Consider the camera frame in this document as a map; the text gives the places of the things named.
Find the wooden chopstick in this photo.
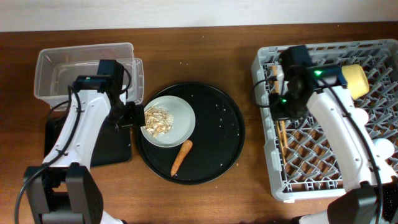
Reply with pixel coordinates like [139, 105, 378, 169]
[271, 65, 286, 166]
[280, 121, 288, 149]

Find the peanut shells and rice pile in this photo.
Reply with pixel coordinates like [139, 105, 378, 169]
[144, 106, 174, 138]

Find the grey ceramic plate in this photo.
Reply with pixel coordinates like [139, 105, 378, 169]
[141, 96, 196, 148]

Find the yellow bowl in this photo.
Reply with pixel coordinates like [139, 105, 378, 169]
[341, 64, 369, 100]

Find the orange carrot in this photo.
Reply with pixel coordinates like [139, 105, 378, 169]
[170, 140, 193, 177]

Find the pink cup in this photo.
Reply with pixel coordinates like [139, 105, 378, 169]
[354, 108, 369, 126]

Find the blue cup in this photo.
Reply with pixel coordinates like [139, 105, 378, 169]
[373, 138, 394, 161]

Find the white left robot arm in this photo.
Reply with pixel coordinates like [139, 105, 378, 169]
[20, 74, 145, 223]

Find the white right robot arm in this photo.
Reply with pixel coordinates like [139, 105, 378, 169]
[277, 68, 397, 223]

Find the grey dishwasher rack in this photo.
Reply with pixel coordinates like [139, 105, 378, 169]
[251, 39, 397, 202]

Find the clear plastic waste bin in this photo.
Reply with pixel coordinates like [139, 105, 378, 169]
[34, 42, 144, 107]

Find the black rectangular tray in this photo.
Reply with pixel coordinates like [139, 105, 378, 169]
[44, 118, 132, 167]

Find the round black serving tray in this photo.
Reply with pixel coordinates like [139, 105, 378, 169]
[136, 82, 245, 185]

